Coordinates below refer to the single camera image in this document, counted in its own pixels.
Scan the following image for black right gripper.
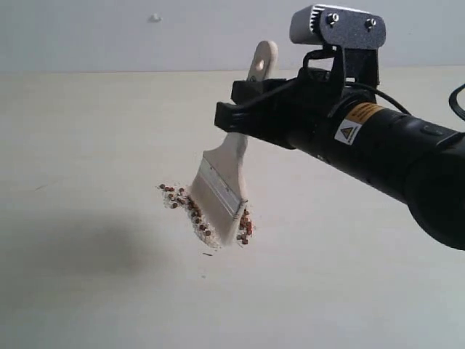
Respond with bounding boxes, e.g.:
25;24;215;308
214;45;379;151

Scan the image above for wide white paint brush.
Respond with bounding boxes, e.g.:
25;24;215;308
189;39;279;248

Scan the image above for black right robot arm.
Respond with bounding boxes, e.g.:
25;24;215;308
214;45;464;250

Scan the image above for brown pellets and white crumbs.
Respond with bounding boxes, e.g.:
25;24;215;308
155;182;255;249

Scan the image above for black right camera cable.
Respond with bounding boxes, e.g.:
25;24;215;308
301;49;465;121

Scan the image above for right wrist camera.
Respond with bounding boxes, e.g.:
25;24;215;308
289;4;387;49

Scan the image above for white blob on wall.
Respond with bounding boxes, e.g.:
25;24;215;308
147;13;163;23

